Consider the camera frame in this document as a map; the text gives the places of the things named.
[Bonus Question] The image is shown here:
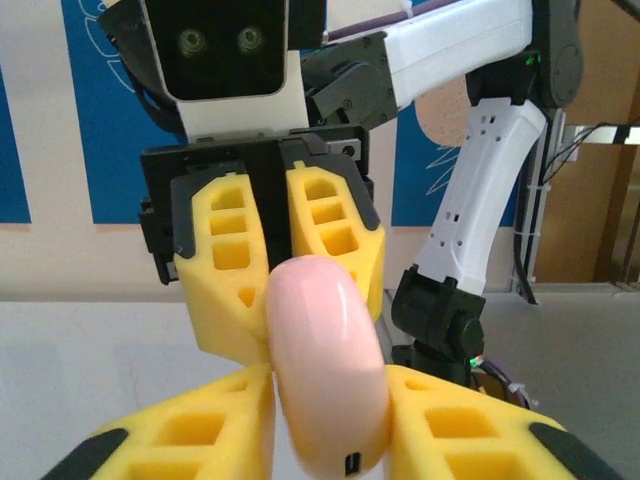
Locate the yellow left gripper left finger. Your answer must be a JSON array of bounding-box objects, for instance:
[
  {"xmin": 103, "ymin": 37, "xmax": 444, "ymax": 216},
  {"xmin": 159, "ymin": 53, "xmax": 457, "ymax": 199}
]
[{"xmin": 42, "ymin": 362, "xmax": 277, "ymax": 480}]

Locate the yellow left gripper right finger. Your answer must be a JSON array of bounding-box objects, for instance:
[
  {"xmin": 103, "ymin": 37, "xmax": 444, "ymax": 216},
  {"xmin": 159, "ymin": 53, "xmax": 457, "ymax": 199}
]
[{"xmin": 383, "ymin": 363, "xmax": 625, "ymax": 480}]

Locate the pink earbud charging case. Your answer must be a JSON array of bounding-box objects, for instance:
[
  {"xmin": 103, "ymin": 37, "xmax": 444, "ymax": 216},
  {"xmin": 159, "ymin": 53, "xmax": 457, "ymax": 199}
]
[{"xmin": 263, "ymin": 254, "xmax": 392, "ymax": 477}]

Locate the brown wooden panel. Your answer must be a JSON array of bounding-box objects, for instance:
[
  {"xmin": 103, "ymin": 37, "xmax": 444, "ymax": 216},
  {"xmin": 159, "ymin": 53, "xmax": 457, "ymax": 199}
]
[{"xmin": 534, "ymin": 0, "xmax": 640, "ymax": 286}]

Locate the black cable bundle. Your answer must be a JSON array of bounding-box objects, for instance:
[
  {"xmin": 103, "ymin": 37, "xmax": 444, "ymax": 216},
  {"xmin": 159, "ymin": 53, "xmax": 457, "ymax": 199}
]
[{"xmin": 509, "ymin": 164, "xmax": 544, "ymax": 307}]

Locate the aluminium frame post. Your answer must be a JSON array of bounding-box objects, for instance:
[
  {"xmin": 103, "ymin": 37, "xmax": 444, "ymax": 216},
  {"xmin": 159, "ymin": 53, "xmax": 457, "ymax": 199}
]
[{"xmin": 527, "ymin": 107, "xmax": 569, "ymax": 301}]

